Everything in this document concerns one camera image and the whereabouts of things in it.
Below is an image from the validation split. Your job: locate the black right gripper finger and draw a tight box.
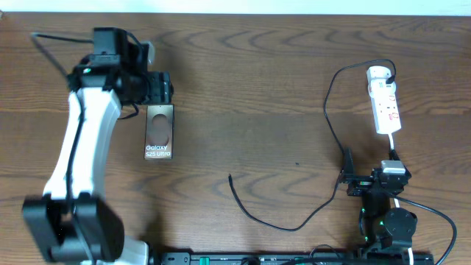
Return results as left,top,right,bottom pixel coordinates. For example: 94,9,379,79
339,148,355,183
389,149,411,177

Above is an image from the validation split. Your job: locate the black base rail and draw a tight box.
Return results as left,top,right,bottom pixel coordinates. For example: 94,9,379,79
148,251,434,265

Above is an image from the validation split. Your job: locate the black right camera cable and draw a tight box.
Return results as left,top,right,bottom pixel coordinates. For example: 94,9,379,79
386,191,458,265

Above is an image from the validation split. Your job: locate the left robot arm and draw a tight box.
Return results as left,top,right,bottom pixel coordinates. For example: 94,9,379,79
22,27,174,265

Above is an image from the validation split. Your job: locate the white power strip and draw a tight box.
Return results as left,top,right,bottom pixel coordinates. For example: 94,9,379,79
366,66,401,135

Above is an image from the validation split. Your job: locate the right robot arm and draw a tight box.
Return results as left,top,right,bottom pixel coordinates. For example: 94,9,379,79
339,149,417,264

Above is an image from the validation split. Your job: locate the black charger cable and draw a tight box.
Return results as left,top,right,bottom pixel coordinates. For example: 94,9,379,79
227,58,397,233

